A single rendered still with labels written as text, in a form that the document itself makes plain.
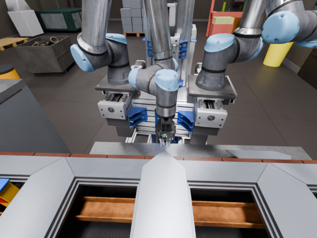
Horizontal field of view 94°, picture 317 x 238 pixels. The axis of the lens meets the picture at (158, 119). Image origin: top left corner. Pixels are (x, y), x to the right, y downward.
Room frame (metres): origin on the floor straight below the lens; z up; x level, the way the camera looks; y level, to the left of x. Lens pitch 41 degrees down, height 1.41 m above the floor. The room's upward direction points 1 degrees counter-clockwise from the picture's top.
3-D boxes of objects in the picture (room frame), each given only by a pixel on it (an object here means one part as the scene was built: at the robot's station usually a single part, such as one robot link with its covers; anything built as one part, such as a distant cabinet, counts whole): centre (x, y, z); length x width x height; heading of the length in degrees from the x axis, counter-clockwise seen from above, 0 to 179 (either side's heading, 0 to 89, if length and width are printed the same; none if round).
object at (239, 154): (0.46, -0.58, 0.70); 0.39 x 0.12 x 0.04; 87
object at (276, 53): (3.73, -2.90, 0.35); 0.45 x 0.44 x 0.69; 81
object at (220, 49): (0.72, -0.29, 1.20); 0.13 x 0.12 x 0.14; 107
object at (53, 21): (9.14, 4.57, 0.42); 2.13 x 1.95 x 0.84; 171
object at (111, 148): (0.51, -0.23, 0.66); 1.30 x 0.20 x 0.03; 87
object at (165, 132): (0.43, -0.03, 1.01); 0.09 x 0.08 x 0.12; 177
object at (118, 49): (0.79, 0.22, 1.20); 0.13 x 0.12 x 0.14; 142
